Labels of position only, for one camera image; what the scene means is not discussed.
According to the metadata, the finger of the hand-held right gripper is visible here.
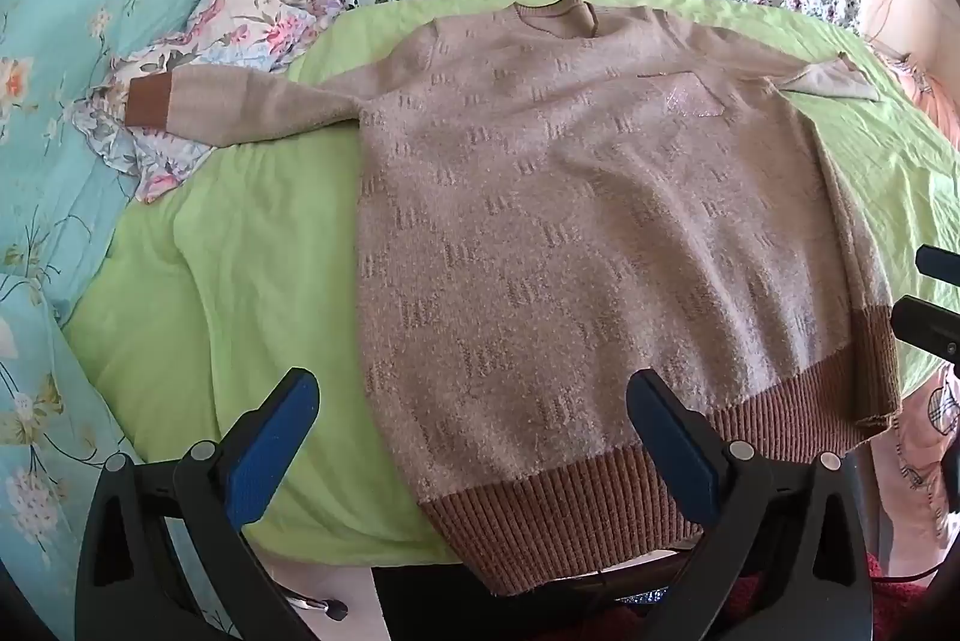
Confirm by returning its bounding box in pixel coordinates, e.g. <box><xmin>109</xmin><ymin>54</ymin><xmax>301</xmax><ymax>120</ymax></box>
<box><xmin>916</xmin><ymin>245</ymin><xmax>960</xmax><ymax>286</ymax></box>
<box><xmin>891</xmin><ymin>296</ymin><xmax>960</xmax><ymax>358</ymax></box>

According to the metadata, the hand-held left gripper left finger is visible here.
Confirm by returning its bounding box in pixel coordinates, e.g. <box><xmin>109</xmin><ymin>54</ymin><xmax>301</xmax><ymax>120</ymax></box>
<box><xmin>75</xmin><ymin>368</ymin><xmax>331</xmax><ymax>641</ymax></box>

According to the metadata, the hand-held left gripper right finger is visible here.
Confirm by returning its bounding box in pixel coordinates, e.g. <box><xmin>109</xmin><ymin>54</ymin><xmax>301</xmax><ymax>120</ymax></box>
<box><xmin>626</xmin><ymin>369</ymin><xmax>877</xmax><ymax>641</ymax></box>

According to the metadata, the beige knit sweater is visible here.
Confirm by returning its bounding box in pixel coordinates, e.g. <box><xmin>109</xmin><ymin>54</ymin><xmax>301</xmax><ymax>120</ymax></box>
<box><xmin>124</xmin><ymin>0</ymin><xmax>901</xmax><ymax>597</ymax></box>

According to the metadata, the pink printed cloth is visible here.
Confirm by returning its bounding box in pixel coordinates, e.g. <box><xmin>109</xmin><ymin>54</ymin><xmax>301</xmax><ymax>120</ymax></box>
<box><xmin>874</xmin><ymin>363</ymin><xmax>960</xmax><ymax>559</ymax></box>

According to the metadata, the peach cloth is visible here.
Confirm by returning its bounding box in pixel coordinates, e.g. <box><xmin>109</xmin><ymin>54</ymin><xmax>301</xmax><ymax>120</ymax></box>
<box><xmin>862</xmin><ymin>33</ymin><xmax>960</xmax><ymax>139</ymax></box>

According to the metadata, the light green bed sheet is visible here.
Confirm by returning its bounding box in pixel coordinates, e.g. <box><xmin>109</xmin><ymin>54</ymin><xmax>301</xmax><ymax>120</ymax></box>
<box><xmin>64</xmin><ymin>0</ymin><xmax>960</xmax><ymax>567</ymax></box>

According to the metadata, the pastel floral pillow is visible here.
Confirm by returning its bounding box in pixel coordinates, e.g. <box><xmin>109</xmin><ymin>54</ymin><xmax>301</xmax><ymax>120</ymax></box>
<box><xmin>71</xmin><ymin>0</ymin><xmax>346</xmax><ymax>203</ymax></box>

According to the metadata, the teal floral quilt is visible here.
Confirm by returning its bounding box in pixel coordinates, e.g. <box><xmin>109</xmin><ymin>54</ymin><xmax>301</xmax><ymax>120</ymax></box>
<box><xmin>0</xmin><ymin>0</ymin><xmax>233</xmax><ymax>612</ymax></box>

